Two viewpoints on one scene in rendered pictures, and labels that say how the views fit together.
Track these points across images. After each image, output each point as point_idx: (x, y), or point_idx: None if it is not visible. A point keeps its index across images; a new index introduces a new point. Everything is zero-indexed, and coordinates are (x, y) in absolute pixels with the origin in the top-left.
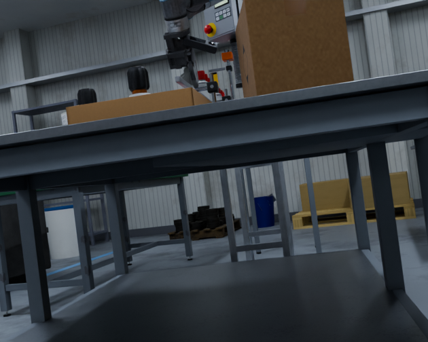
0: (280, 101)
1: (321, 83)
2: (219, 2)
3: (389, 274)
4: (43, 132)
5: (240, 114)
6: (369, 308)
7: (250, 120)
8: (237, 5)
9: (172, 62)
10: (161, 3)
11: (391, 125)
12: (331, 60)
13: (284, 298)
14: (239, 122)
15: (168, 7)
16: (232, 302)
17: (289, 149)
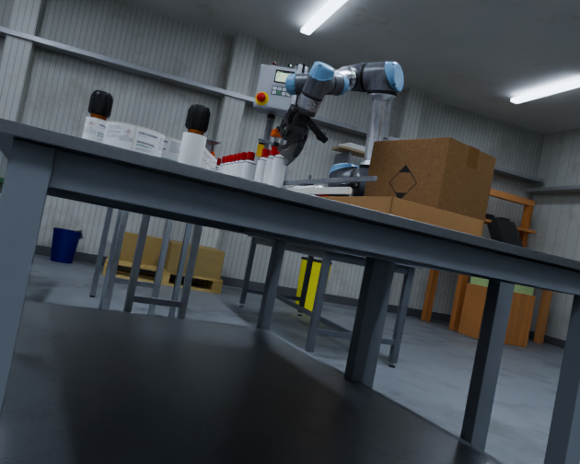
0: (539, 259)
1: None
2: None
3: (355, 368)
4: (381, 215)
5: (502, 254)
6: (364, 398)
7: (505, 261)
8: None
9: (288, 134)
10: (312, 79)
11: None
12: (477, 213)
13: (272, 374)
14: (499, 261)
15: (318, 87)
16: (224, 369)
17: (380, 258)
